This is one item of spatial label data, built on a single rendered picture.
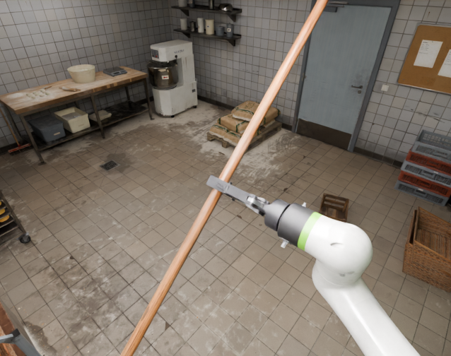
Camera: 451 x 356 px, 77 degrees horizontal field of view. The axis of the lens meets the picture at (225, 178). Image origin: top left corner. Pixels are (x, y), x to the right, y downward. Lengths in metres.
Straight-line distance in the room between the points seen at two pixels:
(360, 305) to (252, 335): 2.02
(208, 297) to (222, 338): 0.39
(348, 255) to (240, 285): 2.33
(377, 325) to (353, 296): 0.07
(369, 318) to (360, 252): 0.15
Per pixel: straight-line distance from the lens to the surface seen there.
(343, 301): 0.72
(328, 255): 0.63
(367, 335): 0.71
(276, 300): 2.85
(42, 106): 4.94
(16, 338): 1.95
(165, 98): 5.80
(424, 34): 4.50
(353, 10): 4.68
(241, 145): 0.79
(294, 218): 0.65
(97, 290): 3.10
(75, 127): 5.39
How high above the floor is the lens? 2.44
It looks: 37 degrees down
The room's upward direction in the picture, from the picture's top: straight up
